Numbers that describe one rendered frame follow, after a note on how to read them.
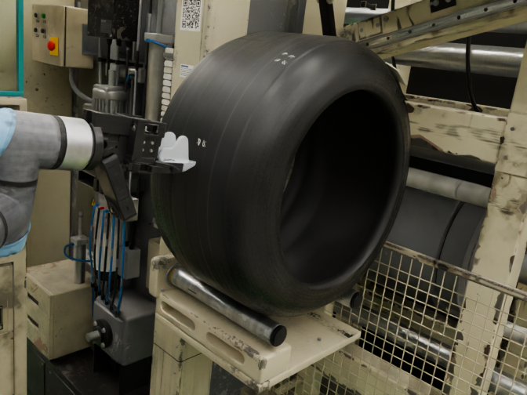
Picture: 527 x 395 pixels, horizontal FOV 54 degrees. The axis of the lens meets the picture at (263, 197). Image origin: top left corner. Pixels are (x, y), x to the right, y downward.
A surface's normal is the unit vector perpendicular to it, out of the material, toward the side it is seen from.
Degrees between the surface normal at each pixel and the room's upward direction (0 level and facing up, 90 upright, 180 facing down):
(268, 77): 47
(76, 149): 92
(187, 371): 90
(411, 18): 90
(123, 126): 90
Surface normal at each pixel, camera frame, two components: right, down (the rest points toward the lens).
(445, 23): -0.69, 0.11
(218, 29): 0.72, 0.26
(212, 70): -0.42, -0.57
